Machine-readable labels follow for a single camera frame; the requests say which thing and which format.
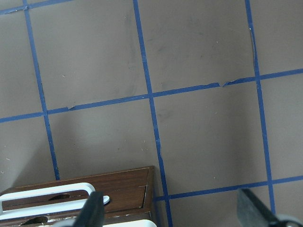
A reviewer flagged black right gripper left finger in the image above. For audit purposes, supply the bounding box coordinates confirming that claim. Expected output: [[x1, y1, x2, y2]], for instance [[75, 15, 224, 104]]
[[75, 192, 104, 227]]

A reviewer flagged white foam tray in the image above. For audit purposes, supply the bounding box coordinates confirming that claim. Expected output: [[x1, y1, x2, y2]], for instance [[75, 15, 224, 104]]
[[104, 219, 157, 227]]

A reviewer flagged dark brown wooden cabinet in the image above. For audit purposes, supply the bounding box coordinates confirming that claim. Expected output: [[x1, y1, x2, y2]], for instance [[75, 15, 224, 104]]
[[0, 166, 158, 227]]

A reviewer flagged wooden drawer with white handle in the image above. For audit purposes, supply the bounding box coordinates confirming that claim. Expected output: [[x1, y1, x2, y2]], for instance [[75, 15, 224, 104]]
[[0, 182, 110, 215]]

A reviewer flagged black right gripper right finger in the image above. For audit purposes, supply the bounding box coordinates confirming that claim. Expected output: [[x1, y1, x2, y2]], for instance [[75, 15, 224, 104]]
[[237, 188, 303, 227]]

